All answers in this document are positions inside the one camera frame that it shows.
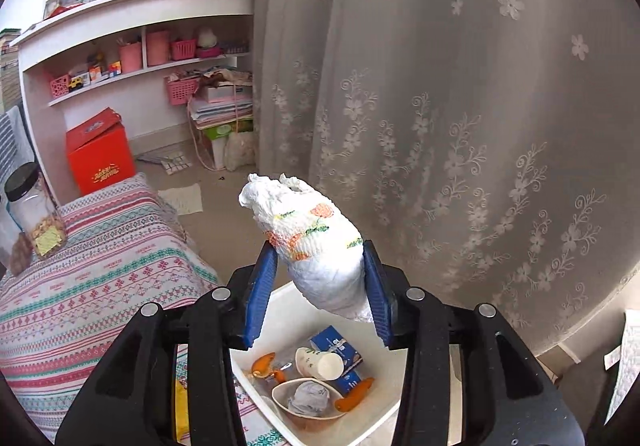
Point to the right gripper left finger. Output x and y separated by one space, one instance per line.
130 397

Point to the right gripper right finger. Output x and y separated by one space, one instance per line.
507 398

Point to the yellow snack wrapper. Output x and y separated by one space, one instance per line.
182 429

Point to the floral tissue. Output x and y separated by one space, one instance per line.
320 247

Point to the white trash bin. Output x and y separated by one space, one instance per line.
289 324

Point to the patterned striped tablecloth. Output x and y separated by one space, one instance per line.
125 247

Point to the orange peel in bin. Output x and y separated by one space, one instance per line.
354 397

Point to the paper bowl with tissue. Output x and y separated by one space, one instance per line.
308 403

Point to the paper cup in bin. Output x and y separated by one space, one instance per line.
323 366

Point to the blue carton in bin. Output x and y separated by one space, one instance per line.
330 340

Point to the paper sheet on floor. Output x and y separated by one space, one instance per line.
184 200

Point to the nut jar black lid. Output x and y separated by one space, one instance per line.
31 206

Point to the tile sample sheet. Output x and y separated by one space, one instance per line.
175 162

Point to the red gift box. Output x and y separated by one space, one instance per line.
98 152

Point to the white cloth bag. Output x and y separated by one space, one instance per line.
240 151

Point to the grey striped quilt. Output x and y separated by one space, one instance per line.
15 148

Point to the floral lace curtain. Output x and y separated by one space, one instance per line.
489 148

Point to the pink basket on floor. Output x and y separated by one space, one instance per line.
179 92

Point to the stack of papers and books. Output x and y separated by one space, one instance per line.
223 96

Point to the small pink shelf basket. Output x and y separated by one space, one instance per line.
183 49

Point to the pink cup holder right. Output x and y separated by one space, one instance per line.
157 48

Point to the white pink shelf unit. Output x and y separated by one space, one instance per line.
70 70

